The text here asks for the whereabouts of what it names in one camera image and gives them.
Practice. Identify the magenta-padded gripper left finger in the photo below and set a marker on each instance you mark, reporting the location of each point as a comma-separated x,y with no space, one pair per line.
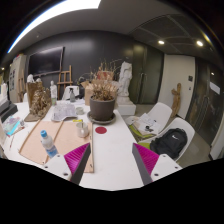
78,156

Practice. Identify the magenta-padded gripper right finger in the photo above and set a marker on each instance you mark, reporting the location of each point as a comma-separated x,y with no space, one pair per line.
146,157

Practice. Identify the blue-capped white drink bottle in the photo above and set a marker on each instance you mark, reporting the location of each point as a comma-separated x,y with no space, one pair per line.
49,146

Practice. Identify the tan wooden board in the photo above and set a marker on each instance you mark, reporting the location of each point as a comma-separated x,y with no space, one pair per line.
68,136

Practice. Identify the white mug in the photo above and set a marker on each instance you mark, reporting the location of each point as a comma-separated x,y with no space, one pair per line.
81,130

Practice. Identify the black backpack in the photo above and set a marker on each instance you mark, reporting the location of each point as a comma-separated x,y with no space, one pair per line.
170,143

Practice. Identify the flat round red coaster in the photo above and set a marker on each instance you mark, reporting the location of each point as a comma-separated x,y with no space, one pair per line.
101,130

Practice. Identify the stack of papers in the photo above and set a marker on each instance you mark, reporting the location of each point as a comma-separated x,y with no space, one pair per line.
148,121

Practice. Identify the yellow flat stick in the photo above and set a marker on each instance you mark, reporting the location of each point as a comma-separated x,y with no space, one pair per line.
77,120

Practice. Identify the grey plant saucer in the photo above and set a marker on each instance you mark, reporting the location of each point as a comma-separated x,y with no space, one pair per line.
101,121

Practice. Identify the white chair with papers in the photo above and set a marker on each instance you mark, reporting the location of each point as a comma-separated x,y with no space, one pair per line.
161,111

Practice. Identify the white chair with backpack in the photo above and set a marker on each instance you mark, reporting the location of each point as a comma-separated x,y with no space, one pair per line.
188,128

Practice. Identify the dried plant in grey pot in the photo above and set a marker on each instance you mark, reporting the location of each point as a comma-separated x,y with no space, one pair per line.
101,108

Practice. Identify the grey spray bottle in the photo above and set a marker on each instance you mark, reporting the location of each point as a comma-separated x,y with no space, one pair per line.
72,96

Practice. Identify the cardboard box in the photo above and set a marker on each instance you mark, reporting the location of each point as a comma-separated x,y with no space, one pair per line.
88,96

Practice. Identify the wooden figure sculpture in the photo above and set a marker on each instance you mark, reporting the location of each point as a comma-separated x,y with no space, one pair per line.
176,100

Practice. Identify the bronze relief sculpture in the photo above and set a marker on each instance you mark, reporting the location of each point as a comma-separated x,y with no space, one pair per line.
40,103

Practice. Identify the white chair behind table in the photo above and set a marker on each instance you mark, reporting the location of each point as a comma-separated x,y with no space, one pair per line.
75,90

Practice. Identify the white plaster figurine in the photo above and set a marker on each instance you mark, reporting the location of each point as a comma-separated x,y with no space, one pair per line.
38,80
53,90

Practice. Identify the colourful book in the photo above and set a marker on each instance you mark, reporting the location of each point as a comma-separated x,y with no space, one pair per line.
11,125

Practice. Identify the wooden easel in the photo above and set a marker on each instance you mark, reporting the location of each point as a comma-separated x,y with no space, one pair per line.
65,81

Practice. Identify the large white plaster statue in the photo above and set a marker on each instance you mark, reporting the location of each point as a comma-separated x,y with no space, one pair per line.
125,80

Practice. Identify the white plaster bust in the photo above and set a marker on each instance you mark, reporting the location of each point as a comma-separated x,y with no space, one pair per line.
30,78

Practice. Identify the recessed ceiling spotlights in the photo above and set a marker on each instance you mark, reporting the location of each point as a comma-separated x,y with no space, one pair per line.
161,42

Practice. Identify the long ceiling light panel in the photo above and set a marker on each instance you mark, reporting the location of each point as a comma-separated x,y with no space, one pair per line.
60,8

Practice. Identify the white pedestal block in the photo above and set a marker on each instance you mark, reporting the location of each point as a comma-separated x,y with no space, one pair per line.
126,109

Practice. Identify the black wall screen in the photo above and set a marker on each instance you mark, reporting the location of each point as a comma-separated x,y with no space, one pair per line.
45,61

